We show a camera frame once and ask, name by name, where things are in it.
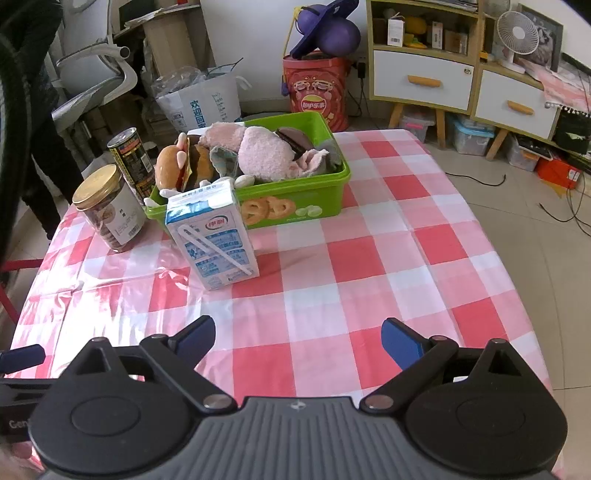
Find purple hopper ball toy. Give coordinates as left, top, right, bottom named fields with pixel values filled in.
left=288, top=0, right=362, bottom=58

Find green plastic bin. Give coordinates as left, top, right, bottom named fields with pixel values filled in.
left=143, top=111, right=352, bottom=232

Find pink checkered tablecloth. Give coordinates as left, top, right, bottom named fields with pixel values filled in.
left=9, top=128, right=566, bottom=480

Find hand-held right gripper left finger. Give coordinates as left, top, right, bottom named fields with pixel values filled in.
left=69, top=315, right=238, bottom=415

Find orange box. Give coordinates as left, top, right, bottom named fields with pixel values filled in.
left=536, top=154, right=583, bottom=190

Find black floor cable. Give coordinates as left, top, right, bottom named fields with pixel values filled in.
left=538, top=175, right=591, bottom=227
left=445, top=172, right=509, bottom=186

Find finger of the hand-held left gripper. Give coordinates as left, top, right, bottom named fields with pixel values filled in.
left=0, top=345, right=46, bottom=376

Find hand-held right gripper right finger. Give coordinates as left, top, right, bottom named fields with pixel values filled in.
left=361, top=318, right=527, bottom=415

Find pink lace cloth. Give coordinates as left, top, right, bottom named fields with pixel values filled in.
left=526, top=58, right=591, bottom=116

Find dark picture frame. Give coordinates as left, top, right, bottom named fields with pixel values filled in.
left=517, top=4, right=565, bottom=72

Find white office chair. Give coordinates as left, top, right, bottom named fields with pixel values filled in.
left=51, top=0, right=139, bottom=134

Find small white fan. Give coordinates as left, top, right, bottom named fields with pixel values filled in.
left=492, top=10, right=541, bottom=75

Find black garment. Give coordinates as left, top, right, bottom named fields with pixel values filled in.
left=0, top=0, right=63, bottom=278

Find cookie jar with gold lid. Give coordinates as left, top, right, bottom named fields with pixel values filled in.
left=71, top=164, right=147, bottom=254

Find clear plastic bag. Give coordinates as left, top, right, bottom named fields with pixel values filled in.
left=151, top=66, right=218, bottom=97

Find blue and white milk carton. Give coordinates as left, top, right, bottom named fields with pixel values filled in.
left=164, top=179, right=260, bottom=292

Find grey green cloth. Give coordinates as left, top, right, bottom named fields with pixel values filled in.
left=209, top=145, right=241, bottom=178

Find brown round pie plush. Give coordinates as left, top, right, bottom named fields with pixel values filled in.
left=274, top=127, right=315, bottom=155

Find clear storage box pink label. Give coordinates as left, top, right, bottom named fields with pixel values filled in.
left=399, top=106, right=437, bottom=144

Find yellow toy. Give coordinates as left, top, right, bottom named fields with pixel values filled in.
left=404, top=16, right=428, bottom=49

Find white cloth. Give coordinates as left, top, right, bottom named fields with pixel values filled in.
left=295, top=145, right=345, bottom=178

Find red snack bucket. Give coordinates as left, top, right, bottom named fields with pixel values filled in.
left=281, top=53, right=352, bottom=132

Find burger plush toy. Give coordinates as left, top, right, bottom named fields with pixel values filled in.
left=154, top=134, right=218, bottom=192

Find small white box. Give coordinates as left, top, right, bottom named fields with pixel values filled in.
left=387, top=13, right=407, bottom=47

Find blue lid storage box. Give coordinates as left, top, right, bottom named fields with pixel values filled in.
left=445, top=113, right=497, bottom=156

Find black and yellow can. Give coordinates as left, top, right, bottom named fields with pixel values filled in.
left=107, top=127, right=158, bottom=206

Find tall wooden shelf cabinet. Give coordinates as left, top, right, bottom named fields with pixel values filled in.
left=366, top=0, right=485, bottom=148

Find red metal frame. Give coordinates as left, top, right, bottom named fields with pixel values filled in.
left=0, top=258, right=44, bottom=324

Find white paper bag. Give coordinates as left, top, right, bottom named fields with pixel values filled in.
left=154, top=69, right=252, bottom=134

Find tan cardboard sheets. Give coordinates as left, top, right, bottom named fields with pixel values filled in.
left=113, top=4, right=218, bottom=79

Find brown cardboard box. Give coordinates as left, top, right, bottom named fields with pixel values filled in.
left=443, top=30, right=469, bottom=54

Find low wooden drawer cabinet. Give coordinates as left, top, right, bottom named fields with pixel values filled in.
left=471, top=55, right=561, bottom=160

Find pink fluffy cloth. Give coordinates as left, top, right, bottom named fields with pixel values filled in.
left=198, top=121, right=305, bottom=183

